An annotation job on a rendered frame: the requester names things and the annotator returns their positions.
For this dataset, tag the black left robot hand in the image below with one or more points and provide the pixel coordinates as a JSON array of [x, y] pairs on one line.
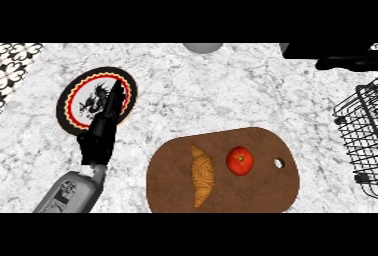
[[101, 133]]

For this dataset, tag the red tomato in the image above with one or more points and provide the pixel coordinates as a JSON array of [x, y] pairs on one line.
[[239, 160]]

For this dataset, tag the brown wooden cutting board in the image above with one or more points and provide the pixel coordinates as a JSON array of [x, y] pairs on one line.
[[226, 186]]

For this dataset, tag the round dragon print plate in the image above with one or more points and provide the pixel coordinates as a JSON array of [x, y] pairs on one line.
[[76, 106]]

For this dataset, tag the golden croissant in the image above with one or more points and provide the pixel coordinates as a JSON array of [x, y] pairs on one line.
[[203, 175]]

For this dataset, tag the black white patterned tile panel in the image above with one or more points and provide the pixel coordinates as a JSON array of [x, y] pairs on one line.
[[15, 65]]

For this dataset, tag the grey round object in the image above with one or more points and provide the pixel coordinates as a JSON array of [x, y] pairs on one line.
[[203, 47]]

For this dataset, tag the black appliance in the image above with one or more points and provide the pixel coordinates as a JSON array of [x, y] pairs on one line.
[[334, 56]]

